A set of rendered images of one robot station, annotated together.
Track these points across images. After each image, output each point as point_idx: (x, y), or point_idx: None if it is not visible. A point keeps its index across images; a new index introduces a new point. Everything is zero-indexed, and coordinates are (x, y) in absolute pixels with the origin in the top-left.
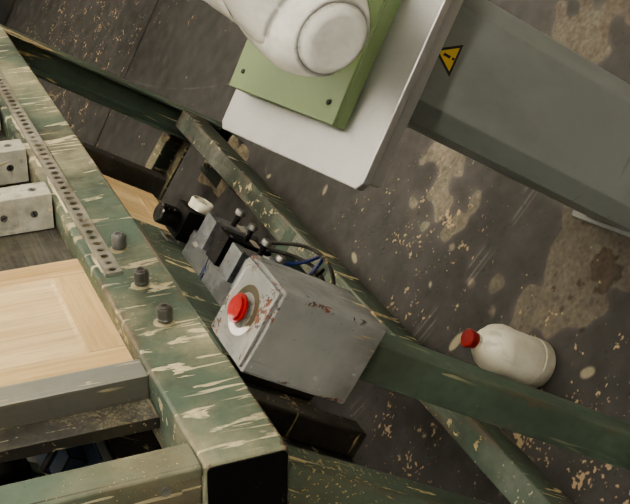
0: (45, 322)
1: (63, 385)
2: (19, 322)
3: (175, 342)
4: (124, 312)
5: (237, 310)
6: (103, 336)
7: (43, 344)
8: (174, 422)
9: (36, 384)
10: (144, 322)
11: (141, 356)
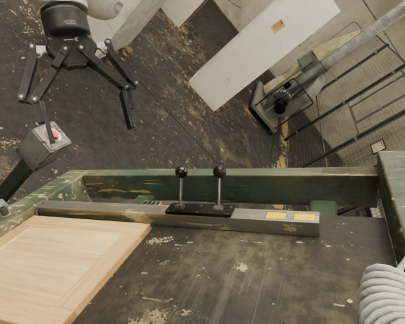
0: (9, 250)
1: (67, 204)
2: (13, 254)
3: (22, 205)
4: (2, 224)
5: (56, 132)
6: (15, 231)
7: (31, 237)
8: (71, 185)
9: (71, 206)
10: (9, 216)
11: (37, 204)
